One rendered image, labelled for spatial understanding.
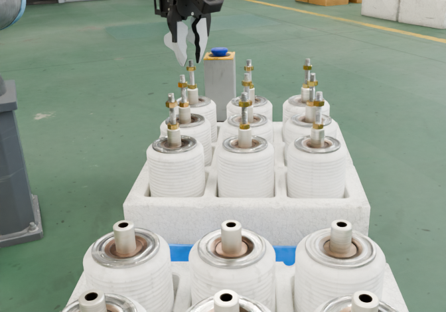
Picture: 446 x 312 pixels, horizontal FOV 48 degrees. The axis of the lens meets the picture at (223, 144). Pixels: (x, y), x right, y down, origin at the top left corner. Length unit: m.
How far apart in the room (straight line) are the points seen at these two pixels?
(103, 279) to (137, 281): 0.03
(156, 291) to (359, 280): 0.21
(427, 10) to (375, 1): 0.52
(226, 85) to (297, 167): 0.43
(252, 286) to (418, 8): 3.23
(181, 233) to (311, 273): 0.33
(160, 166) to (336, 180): 0.28
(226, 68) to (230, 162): 0.42
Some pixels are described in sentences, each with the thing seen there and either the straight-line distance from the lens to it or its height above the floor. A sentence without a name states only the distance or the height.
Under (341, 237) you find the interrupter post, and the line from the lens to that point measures 0.55.
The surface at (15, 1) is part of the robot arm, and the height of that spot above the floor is 0.46.
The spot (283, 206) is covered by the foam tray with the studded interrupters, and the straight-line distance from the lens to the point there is 0.79.
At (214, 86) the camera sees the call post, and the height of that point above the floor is 0.25.
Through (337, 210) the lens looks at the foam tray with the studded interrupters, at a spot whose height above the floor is 0.17.
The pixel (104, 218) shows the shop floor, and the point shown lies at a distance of 1.15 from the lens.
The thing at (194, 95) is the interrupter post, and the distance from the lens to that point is 1.04.
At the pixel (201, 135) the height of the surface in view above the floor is 0.23.
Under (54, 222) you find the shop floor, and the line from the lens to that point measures 1.17.
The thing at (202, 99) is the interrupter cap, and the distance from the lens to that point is 1.06.
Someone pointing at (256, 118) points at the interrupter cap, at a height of 0.25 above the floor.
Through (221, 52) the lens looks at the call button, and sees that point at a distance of 1.18.
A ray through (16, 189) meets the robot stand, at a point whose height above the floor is 0.11.
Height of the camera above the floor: 0.56
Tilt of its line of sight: 22 degrees down
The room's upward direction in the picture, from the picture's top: 2 degrees counter-clockwise
